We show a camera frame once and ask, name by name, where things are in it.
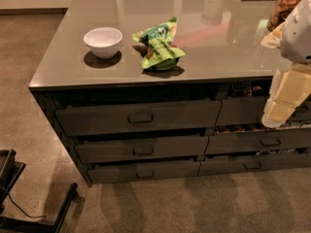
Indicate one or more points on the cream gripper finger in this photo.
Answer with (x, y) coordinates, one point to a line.
(289, 89)
(273, 39)

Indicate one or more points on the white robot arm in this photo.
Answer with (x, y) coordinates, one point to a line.
(295, 43)

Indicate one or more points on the glass jar of snacks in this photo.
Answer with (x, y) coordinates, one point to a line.
(280, 12)

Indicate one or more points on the green crumpled snack bag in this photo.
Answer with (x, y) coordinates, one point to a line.
(161, 55)

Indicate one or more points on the white ceramic bowl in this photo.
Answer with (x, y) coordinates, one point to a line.
(103, 42)

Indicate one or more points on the grey counter cabinet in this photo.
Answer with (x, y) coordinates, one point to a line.
(153, 89)

